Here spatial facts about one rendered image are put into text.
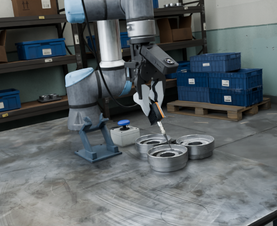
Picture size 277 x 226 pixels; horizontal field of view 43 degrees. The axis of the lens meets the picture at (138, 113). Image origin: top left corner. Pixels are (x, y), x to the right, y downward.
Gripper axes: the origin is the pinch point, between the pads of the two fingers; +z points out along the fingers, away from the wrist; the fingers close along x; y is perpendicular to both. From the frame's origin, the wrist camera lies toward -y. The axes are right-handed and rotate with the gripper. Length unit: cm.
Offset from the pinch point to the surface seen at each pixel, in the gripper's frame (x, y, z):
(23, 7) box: -74, 347, -66
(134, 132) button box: -2.3, 15.2, 9.7
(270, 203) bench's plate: 2.5, -39.4, 13.1
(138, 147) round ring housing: 4.4, 3.2, 10.4
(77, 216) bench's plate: 32.4, -16.8, 13.1
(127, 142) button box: 0.8, 15.2, 12.1
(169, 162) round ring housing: 5.8, -13.0, 10.3
